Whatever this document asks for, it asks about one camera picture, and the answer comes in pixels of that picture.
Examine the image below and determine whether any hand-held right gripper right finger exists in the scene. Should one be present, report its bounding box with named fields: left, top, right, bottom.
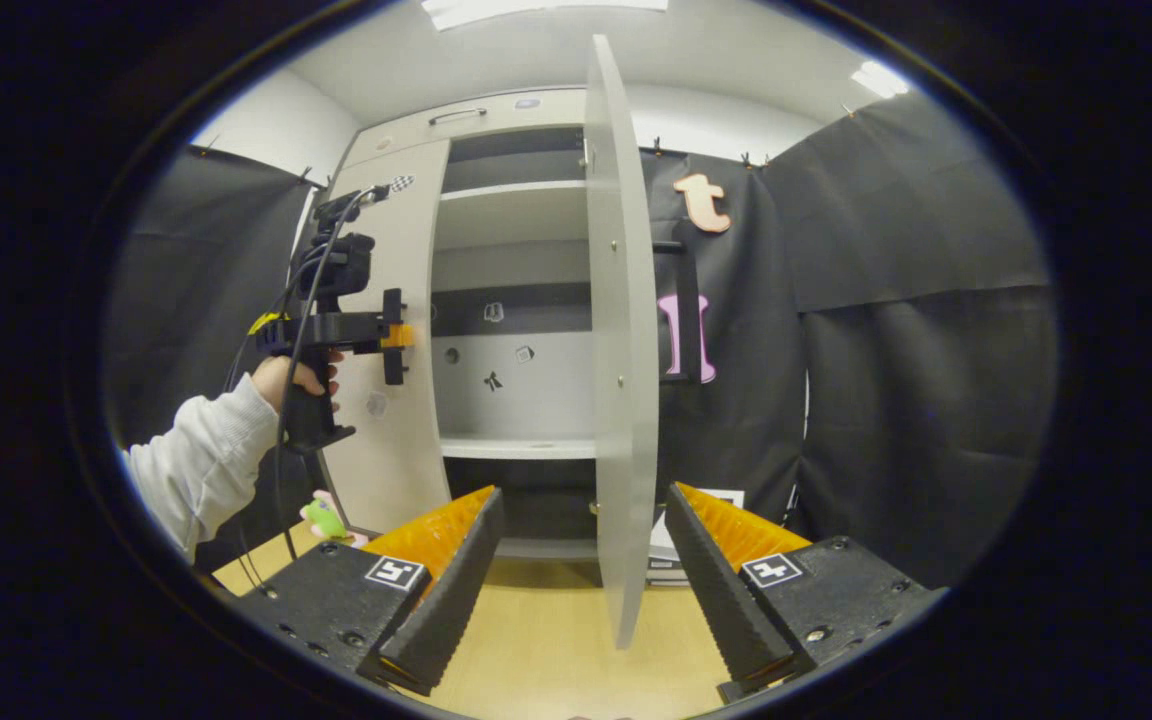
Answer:
left=663, top=482, right=947, bottom=704

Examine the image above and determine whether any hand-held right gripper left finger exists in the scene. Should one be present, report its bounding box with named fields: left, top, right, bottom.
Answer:
left=226, top=487, right=507, bottom=698

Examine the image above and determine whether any black door handle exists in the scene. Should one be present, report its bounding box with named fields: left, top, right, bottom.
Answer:
left=652, top=240, right=705, bottom=386
left=382, top=288, right=408, bottom=387

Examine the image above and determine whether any beige double-door shoe cabinet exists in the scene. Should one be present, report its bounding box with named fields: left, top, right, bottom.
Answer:
left=321, top=85, right=662, bottom=591

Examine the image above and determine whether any white cabinet shelf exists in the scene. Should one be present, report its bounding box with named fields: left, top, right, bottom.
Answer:
left=439, top=180, right=589, bottom=203
left=439, top=433, right=597, bottom=461

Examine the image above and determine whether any small stack of books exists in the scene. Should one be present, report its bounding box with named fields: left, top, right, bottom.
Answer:
left=647, top=488, right=745, bottom=587

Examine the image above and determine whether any green and pink plush toy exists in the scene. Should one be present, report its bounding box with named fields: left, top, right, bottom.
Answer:
left=299, top=490, right=369, bottom=549

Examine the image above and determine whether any black backdrop cloth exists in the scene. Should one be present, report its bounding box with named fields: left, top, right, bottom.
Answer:
left=641, top=92, right=1057, bottom=591
left=106, top=145, right=337, bottom=571

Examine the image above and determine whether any black cable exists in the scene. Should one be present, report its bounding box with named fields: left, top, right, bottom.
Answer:
left=226, top=190, right=382, bottom=591

